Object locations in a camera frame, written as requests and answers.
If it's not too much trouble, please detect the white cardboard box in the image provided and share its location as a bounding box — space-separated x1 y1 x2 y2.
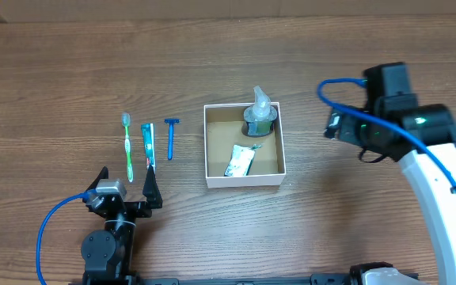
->
203 102 287 188

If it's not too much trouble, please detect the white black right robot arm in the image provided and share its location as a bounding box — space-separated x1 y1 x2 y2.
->
317 63 456 284

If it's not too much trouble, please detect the blue cable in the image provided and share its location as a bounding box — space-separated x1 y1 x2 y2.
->
35 191 94 285
316 78 456 250

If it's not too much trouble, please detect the green white soap packet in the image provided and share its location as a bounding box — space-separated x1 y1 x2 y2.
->
224 145 261 177

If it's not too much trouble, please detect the blue right cable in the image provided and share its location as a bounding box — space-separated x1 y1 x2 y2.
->
316 78 456 250

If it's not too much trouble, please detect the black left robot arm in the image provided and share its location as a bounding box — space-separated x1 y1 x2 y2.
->
81 165 163 284

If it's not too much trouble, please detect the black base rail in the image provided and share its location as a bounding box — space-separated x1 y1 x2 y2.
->
69 272 419 285

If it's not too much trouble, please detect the green toothpaste tube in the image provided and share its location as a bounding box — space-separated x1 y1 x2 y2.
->
141 123 156 170

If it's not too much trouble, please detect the clear soap pump bottle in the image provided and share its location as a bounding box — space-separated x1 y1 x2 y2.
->
242 85 278 137

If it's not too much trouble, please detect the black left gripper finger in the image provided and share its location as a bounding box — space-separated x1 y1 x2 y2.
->
142 165 163 209
86 166 109 192

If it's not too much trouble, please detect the blue disposable razor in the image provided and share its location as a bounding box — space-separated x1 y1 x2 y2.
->
164 118 181 161

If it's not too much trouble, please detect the blue left cable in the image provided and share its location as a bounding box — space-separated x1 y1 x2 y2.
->
35 191 94 285

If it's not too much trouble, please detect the green white toothbrush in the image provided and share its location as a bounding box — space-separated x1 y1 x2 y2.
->
121 112 134 183

